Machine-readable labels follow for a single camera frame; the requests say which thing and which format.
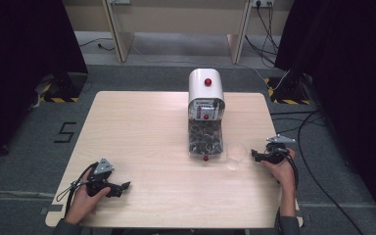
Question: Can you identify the bundle of black wall cables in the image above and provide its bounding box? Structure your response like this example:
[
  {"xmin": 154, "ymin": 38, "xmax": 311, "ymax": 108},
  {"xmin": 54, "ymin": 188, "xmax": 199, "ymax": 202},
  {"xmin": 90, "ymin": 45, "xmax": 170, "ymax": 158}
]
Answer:
[{"xmin": 244, "ymin": 0, "xmax": 281, "ymax": 67}]

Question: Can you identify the black floor cable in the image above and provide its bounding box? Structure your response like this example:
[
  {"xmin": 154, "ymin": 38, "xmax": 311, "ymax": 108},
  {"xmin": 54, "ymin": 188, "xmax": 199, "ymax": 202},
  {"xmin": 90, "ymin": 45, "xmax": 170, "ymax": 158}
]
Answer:
[{"xmin": 269, "ymin": 109, "xmax": 365, "ymax": 235}]

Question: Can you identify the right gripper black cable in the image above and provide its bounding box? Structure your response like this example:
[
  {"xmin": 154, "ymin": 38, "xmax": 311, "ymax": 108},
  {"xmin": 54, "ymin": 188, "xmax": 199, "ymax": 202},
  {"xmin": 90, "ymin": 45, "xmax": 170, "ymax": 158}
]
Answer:
[{"xmin": 273, "ymin": 148, "xmax": 300, "ymax": 235}]

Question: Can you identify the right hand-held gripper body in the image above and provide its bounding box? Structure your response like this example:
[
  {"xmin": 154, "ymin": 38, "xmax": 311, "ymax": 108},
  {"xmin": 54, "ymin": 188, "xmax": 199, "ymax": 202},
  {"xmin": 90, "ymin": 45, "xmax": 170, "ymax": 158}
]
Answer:
[{"xmin": 262, "ymin": 134, "xmax": 298, "ymax": 165}]

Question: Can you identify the black curtain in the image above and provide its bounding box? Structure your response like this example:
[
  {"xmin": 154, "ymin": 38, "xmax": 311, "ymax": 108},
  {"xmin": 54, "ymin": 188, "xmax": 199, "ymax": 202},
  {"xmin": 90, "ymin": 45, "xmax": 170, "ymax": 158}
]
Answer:
[
  {"xmin": 273, "ymin": 0, "xmax": 376, "ymax": 226},
  {"xmin": 0, "ymin": 0, "xmax": 89, "ymax": 174}
]

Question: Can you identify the beige wooden desk frame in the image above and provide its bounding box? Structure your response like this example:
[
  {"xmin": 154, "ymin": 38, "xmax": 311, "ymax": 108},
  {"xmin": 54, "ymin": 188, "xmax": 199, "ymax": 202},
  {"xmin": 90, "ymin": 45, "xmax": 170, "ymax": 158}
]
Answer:
[{"xmin": 62, "ymin": 0, "xmax": 295, "ymax": 65}]

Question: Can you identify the black cable with plug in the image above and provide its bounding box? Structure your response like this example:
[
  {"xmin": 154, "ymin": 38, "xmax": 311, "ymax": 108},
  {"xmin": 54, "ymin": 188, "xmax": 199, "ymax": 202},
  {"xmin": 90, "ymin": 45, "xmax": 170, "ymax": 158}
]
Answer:
[{"xmin": 77, "ymin": 37, "xmax": 116, "ymax": 52}]

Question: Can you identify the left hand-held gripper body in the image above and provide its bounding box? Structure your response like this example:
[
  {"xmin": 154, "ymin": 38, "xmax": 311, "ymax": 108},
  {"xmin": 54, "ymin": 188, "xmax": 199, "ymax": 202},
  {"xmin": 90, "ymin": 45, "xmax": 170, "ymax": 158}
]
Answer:
[{"xmin": 85, "ymin": 158, "xmax": 125, "ymax": 198}]

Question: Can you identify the person's left hand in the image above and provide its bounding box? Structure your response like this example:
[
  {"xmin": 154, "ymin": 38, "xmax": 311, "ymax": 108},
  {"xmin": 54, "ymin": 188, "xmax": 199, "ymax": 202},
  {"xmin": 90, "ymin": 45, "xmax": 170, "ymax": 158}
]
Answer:
[{"xmin": 64, "ymin": 185, "xmax": 112, "ymax": 226}]

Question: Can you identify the person's right hand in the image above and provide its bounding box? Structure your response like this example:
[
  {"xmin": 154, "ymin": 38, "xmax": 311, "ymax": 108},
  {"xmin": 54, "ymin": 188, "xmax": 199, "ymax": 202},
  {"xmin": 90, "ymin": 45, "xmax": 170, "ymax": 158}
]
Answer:
[{"xmin": 259, "ymin": 148, "xmax": 298, "ymax": 193}]

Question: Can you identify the white dispenser with red knobs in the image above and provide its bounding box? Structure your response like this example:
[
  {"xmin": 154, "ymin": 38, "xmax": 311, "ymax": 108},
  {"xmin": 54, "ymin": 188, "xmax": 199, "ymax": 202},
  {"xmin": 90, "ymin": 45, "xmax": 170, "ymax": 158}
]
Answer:
[{"xmin": 187, "ymin": 68, "xmax": 226, "ymax": 163}]

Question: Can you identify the clear plastic cup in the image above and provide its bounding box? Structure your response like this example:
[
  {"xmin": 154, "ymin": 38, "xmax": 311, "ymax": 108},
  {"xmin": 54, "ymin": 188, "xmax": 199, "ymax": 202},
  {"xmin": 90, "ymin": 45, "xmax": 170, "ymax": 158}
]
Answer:
[{"xmin": 225, "ymin": 142, "xmax": 250, "ymax": 171}]

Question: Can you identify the stand base with striped tape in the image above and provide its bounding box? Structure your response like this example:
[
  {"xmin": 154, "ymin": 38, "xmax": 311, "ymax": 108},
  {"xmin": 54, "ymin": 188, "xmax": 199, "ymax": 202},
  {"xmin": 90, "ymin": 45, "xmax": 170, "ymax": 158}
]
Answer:
[
  {"xmin": 263, "ymin": 73, "xmax": 315, "ymax": 106},
  {"xmin": 33, "ymin": 71, "xmax": 89, "ymax": 104}
]

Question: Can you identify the white wall socket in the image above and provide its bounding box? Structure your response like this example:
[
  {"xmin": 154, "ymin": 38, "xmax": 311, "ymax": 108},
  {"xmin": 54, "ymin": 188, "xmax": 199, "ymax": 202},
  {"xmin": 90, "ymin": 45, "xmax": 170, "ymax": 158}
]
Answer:
[{"xmin": 250, "ymin": 0, "xmax": 275, "ymax": 8}]

